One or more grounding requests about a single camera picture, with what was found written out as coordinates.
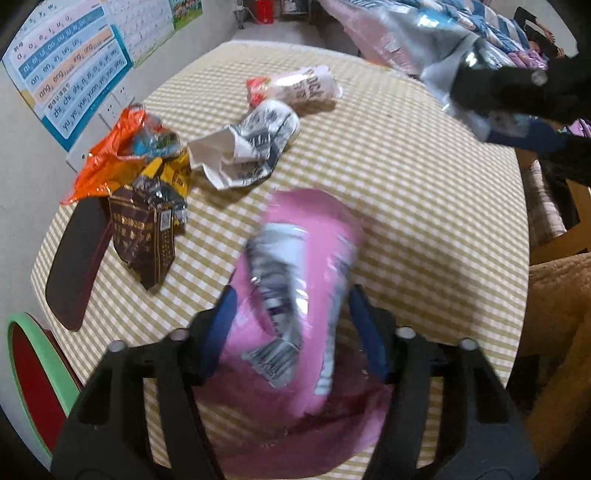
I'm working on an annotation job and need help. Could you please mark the dark brown snack wrapper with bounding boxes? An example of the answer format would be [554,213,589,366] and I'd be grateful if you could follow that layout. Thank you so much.
[108,178,188,291]

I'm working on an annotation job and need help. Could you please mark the green chart wall poster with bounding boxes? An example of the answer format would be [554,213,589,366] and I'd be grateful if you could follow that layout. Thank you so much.
[168,0,204,21]

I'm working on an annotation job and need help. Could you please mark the pink bed sheet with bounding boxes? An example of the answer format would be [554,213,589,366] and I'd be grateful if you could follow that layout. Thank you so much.
[318,0,426,77]

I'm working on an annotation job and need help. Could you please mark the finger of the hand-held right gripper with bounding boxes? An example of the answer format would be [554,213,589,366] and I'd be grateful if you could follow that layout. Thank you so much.
[450,58,591,125]
[485,117,591,185]

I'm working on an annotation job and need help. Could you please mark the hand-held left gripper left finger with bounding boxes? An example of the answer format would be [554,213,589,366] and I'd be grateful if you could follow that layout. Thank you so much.
[50,286,241,480]

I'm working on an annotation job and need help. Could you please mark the yellow snack wrapper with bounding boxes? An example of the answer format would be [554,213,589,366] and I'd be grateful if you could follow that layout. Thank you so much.
[139,148,192,199]

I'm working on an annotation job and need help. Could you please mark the blue pinyin wall poster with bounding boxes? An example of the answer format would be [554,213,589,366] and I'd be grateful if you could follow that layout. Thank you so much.
[0,0,134,153]

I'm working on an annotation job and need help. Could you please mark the white pink chart wall poster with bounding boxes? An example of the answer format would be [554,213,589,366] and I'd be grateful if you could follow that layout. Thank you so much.
[99,0,176,70]

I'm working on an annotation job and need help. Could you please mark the pink snack wrapper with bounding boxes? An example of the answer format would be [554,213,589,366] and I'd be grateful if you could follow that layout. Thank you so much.
[191,187,393,478]

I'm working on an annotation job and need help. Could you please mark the crumpled silver white wrapper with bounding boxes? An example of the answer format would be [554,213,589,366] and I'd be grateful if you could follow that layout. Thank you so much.
[187,99,302,190]

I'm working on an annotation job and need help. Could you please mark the orange snack wrapper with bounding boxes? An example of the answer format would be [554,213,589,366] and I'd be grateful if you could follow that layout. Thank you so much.
[60,104,181,206]

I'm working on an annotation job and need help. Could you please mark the beige plush blanket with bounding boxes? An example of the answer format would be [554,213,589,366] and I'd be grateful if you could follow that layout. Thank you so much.
[508,251,591,467]

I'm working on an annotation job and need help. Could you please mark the green rimmed trash can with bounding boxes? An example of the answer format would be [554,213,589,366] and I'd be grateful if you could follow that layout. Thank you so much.
[7,311,84,467]

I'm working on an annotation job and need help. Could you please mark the blue checked quilt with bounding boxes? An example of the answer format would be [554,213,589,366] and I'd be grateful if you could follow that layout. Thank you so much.
[416,0,550,70]

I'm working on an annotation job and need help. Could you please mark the white snack packet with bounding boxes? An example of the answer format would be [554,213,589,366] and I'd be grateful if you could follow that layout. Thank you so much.
[245,65,343,116]

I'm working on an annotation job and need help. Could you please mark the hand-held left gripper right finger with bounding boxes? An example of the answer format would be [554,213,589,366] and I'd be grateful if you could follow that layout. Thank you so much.
[348,284,541,480]

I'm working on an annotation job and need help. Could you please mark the silver blue foil wrapper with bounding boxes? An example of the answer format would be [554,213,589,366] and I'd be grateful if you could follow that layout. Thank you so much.
[383,4,550,144]

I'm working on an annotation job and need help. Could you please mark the wooden chair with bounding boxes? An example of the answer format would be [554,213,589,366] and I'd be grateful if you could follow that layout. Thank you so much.
[515,148,591,266]

